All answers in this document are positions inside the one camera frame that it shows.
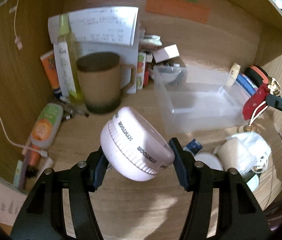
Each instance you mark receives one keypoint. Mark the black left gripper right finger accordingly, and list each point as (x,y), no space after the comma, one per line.
(239,214)

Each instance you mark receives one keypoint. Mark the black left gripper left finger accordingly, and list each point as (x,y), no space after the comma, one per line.
(42,214)

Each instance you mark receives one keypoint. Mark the red fabric charm pouch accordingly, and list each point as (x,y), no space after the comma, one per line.
(254,101)

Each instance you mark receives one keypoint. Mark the white drawstring cloth bag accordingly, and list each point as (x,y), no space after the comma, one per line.
(255,144)

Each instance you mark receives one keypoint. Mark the blue patchwork pouch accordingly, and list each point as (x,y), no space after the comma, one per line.
(247,84)

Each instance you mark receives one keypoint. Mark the cream lotion bottle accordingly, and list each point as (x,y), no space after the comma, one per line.
(233,74)

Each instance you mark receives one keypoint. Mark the white round lid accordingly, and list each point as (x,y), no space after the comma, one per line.
(210,160)

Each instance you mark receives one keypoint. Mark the green orange cosmetic tube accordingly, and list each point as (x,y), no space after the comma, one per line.
(47,125)

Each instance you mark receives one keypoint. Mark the clear plastic storage bin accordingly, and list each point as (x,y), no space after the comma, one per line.
(199,100)

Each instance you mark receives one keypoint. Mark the bowl of trinkets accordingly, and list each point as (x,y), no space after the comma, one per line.
(166,73)

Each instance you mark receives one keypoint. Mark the small pink cardboard box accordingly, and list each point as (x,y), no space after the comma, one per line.
(166,53)

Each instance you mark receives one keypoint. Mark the orange sticky note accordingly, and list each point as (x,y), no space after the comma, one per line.
(179,8)

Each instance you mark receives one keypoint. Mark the brown ceramic mug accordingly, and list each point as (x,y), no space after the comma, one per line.
(103,80)

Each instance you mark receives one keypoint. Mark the stack of books papers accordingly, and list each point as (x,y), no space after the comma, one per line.
(150,43)

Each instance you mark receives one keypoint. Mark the orange tube upright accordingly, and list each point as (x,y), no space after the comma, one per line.
(49,65)

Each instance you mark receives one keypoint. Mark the fruit pattern box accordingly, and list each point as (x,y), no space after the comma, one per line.
(141,63)

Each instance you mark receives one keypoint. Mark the yellow-green spray bottle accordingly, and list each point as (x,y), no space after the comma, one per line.
(68,60)

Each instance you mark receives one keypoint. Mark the white paper receipt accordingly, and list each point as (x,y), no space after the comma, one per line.
(112,25)

